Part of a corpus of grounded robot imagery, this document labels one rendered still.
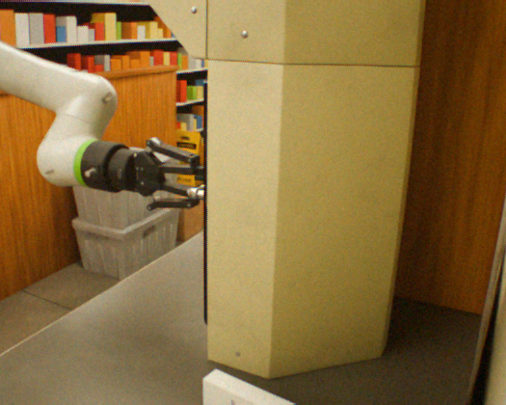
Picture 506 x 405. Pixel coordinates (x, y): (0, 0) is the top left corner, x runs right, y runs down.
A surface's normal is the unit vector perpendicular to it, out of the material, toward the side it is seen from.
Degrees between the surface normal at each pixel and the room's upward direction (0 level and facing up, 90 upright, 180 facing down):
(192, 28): 90
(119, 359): 0
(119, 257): 96
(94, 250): 96
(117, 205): 95
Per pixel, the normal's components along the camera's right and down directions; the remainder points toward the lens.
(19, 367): 0.03, -0.95
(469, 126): -0.44, 0.27
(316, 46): 0.32, 0.31
